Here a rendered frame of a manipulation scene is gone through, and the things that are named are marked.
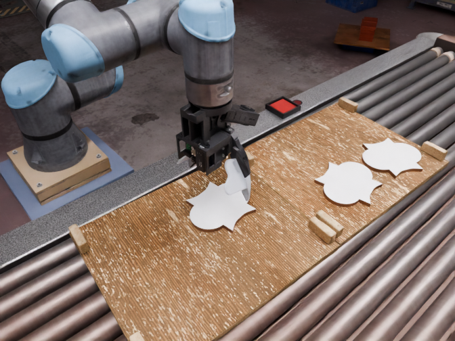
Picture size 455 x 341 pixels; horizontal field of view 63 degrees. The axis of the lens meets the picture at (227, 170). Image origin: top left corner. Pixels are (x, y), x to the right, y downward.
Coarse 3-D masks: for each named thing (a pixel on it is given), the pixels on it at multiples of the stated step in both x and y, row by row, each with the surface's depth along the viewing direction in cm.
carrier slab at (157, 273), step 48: (192, 192) 83; (96, 240) 73; (144, 240) 73; (192, 240) 73; (240, 240) 73; (288, 240) 73; (144, 288) 65; (192, 288) 65; (240, 288) 65; (144, 336) 58; (192, 336) 58
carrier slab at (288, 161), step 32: (288, 128) 101; (320, 128) 101; (352, 128) 101; (384, 128) 101; (256, 160) 91; (288, 160) 91; (320, 160) 91; (352, 160) 91; (288, 192) 83; (320, 192) 83; (384, 192) 83; (352, 224) 76
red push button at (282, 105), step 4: (280, 100) 113; (284, 100) 113; (272, 104) 112; (276, 104) 112; (280, 104) 112; (284, 104) 112; (288, 104) 112; (292, 104) 112; (276, 108) 110; (280, 108) 110; (284, 108) 110; (288, 108) 110
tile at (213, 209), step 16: (208, 192) 81; (224, 192) 81; (240, 192) 81; (192, 208) 77; (208, 208) 77; (224, 208) 77; (240, 208) 77; (192, 224) 75; (208, 224) 74; (224, 224) 74
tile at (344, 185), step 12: (336, 168) 87; (348, 168) 87; (360, 168) 87; (324, 180) 84; (336, 180) 84; (348, 180) 84; (360, 180) 84; (372, 180) 84; (324, 192) 81; (336, 192) 81; (348, 192) 81; (360, 192) 81; (336, 204) 79; (348, 204) 79
